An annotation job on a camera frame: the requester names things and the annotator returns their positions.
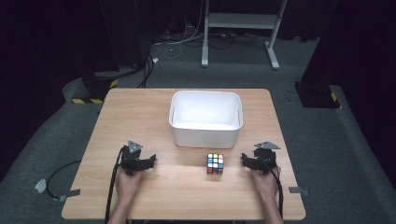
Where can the black base with striped tape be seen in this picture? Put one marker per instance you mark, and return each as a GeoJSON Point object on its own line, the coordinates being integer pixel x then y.
{"type": "Point", "coordinates": [96, 90]}

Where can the white metal stand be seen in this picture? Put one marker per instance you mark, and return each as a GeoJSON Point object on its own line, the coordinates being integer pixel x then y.
{"type": "Point", "coordinates": [239, 21]}

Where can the black square base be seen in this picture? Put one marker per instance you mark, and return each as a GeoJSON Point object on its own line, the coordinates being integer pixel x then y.
{"type": "Point", "coordinates": [316, 95]}

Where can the person's right hand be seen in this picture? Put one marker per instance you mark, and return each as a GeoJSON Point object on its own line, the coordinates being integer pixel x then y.
{"type": "Point", "coordinates": [266, 183]}

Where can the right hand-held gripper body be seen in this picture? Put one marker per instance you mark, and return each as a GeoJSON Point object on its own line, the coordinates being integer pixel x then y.
{"type": "Point", "coordinates": [264, 157]}

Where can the multicoloured puzzle cube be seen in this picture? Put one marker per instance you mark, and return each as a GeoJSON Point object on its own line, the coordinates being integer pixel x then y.
{"type": "Point", "coordinates": [215, 163]}

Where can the pale grey tape patch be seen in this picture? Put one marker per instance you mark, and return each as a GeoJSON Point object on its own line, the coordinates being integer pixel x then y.
{"type": "Point", "coordinates": [40, 185]}

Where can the person's left hand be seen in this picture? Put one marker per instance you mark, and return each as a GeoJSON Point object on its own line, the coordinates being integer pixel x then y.
{"type": "Point", "coordinates": [127, 183]}

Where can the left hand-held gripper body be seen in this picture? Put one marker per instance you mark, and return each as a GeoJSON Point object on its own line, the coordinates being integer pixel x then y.
{"type": "Point", "coordinates": [132, 160]}

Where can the white plastic bin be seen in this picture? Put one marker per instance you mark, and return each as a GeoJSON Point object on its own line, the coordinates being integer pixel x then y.
{"type": "Point", "coordinates": [205, 119]}

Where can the grey tape strip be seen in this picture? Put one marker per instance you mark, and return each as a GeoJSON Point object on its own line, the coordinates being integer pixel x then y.
{"type": "Point", "coordinates": [70, 194]}
{"type": "Point", "coordinates": [298, 190]}

